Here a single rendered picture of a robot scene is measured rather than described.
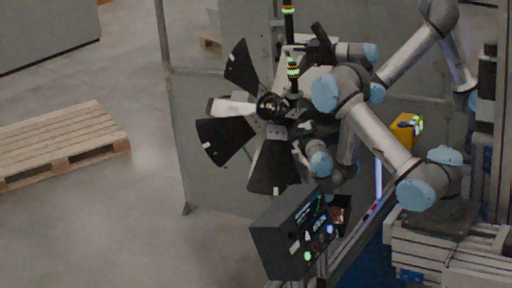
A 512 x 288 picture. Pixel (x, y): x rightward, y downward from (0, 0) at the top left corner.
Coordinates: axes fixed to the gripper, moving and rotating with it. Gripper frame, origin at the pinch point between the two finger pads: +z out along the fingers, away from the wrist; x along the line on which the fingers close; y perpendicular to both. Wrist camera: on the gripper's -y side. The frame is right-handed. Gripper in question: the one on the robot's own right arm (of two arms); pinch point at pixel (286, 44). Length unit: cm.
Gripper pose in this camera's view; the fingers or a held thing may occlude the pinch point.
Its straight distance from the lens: 254.9
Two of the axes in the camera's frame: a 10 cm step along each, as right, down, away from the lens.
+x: 3.0, -4.1, 8.6
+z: -9.5, -0.7, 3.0
